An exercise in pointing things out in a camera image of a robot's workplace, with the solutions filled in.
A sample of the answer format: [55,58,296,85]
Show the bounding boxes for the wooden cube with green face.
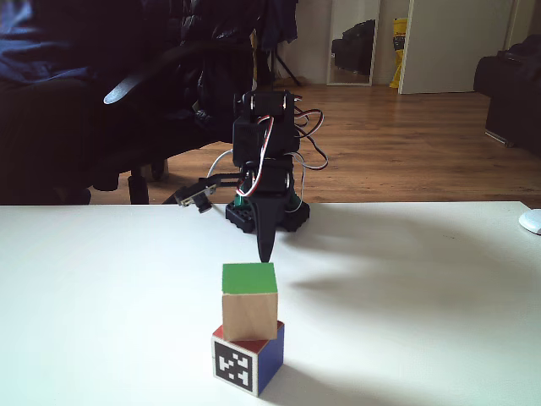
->
[221,261,279,342]

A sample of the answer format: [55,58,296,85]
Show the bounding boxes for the wooden cube with marker print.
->
[210,320,286,398]

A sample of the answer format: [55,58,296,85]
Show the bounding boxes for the webcam on gripper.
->
[175,177,220,214]

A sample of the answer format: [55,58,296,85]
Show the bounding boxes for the black stand legs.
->
[268,41,304,89]

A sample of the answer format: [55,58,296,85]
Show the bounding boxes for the black office chair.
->
[90,25,257,206]

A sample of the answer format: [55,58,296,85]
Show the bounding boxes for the white framed leaning mirror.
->
[326,0,381,87]

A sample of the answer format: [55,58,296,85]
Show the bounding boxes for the dark hanging clothes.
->
[179,0,299,54]

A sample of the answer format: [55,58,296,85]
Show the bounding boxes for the yellow bag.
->
[389,17,409,90]

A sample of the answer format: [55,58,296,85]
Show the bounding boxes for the white door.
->
[397,0,520,96]

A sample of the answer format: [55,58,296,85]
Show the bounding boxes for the person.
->
[0,0,145,206]

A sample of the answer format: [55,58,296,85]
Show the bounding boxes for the black sofa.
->
[473,33,541,150]

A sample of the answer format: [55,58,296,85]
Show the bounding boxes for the white computer mouse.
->
[517,206,541,235]

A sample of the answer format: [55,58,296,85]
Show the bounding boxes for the red white black servo cable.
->
[293,96,331,171]
[251,114,276,196]

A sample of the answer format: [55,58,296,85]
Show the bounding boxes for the white usb cable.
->
[207,150,236,180]

